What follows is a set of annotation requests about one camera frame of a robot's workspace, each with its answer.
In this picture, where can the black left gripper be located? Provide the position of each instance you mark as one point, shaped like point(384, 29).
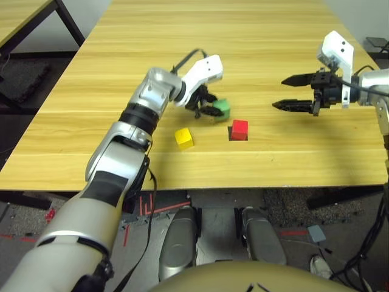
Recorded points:
point(199, 100)

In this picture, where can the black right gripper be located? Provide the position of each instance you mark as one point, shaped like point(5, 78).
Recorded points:
point(326, 92)

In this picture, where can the green block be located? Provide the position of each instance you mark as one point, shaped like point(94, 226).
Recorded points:
point(223, 105)

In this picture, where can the yellow block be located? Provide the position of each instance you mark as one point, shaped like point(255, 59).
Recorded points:
point(183, 138)

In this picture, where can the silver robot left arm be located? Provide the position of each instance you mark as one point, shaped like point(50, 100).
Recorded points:
point(106, 170)

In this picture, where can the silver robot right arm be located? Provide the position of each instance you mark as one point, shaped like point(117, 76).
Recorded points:
point(372, 82)

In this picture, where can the red block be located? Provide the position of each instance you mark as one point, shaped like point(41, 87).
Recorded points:
point(240, 129)

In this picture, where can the black flat floor object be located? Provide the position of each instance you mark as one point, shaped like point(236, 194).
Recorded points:
point(377, 42)

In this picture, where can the black table support bar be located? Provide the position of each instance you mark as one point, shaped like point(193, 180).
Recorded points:
point(343, 199)
point(24, 199)

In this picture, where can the grey robot left foot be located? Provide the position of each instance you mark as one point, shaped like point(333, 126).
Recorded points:
point(179, 240)

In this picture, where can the grey robot foot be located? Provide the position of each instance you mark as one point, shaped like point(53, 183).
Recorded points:
point(261, 237)
point(179, 240)

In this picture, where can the grey robot right foot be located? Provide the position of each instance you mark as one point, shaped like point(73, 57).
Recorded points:
point(261, 237)

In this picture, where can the grey square floor pad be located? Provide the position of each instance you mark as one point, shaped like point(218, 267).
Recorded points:
point(316, 233)

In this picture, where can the olive robot torso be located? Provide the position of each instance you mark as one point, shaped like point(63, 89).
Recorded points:
point(243, 276)

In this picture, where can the white shoe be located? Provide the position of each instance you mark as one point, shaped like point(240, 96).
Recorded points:
point(320, 267)

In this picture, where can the black floor mat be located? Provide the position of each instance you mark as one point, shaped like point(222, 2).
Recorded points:
point(21, 79)

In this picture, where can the small red floor object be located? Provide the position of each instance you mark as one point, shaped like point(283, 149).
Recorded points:
point(50, 214)

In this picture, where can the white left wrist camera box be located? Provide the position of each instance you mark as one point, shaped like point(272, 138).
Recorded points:
point(203, 71)

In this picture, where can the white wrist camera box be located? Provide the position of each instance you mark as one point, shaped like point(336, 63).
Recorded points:
point(203, 71)
point(340, 48)

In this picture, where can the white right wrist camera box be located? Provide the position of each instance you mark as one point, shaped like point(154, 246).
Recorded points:
point(340, 48)

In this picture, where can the wooden side table black frame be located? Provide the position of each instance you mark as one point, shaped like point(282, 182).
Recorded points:
point(18, 15)

